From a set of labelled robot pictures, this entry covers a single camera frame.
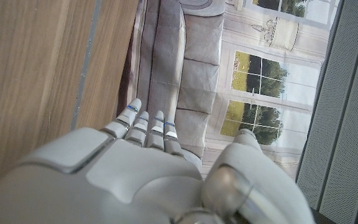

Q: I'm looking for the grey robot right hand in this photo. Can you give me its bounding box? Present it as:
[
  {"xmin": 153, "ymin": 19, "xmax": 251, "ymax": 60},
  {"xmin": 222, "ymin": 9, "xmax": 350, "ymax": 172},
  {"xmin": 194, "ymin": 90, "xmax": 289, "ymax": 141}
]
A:
[{"xmin": 0, "ymin": 98, "xmax": 316, "ymax": 224}]

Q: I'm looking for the printed living room backdrop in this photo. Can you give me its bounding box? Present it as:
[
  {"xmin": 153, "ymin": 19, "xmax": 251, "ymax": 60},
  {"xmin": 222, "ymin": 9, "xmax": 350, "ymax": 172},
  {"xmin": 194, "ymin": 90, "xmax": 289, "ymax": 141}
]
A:
[{"xmin": 116, "ymin": 0, "xmax": 341, "ymax": 181}]

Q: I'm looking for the grey perforated wall panel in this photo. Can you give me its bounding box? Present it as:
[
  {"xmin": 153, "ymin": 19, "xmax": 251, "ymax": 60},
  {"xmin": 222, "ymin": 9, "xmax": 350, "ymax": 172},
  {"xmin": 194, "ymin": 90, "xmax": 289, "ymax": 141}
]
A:
[{"xmin": 295, "ymin": 0, "xmax": 358, "ymax": 224}]

